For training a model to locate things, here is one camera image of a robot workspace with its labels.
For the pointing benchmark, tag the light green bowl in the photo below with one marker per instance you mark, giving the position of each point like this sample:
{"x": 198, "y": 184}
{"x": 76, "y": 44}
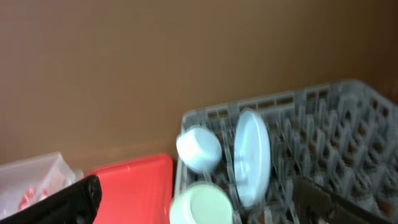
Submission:
{"x": 201, "y": 203}

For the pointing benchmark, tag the large light blue plate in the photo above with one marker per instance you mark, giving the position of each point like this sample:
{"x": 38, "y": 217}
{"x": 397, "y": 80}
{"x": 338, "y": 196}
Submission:
{"x": 252, "y": 158}

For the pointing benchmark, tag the grey dishwasher rack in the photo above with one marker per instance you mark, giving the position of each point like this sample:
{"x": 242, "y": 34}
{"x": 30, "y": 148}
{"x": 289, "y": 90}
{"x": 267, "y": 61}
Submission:
{"x": 342, "y": 136}

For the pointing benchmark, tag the small light blue plate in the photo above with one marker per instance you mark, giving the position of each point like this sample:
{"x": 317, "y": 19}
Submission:
{"x": 199, "y": 149}

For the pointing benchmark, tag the red snack wrapper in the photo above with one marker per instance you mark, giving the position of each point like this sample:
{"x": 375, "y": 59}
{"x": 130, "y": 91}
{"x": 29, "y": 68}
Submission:
{"x": 31, "y": 197}

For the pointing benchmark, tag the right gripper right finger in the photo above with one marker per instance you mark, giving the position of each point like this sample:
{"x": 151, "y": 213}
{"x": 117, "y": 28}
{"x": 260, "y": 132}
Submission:
{"x": 313, "y": 203}

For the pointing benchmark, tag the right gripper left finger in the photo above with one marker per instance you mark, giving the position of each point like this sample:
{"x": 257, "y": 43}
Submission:
{"x": 78, "y": 203}

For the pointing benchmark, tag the red serving tray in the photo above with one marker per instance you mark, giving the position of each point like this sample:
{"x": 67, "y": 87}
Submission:
{"x": 138, "y": 191}

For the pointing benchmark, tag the clear plastic bin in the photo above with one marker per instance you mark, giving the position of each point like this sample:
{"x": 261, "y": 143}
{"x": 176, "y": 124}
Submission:
{"x": 48, "y": 171}

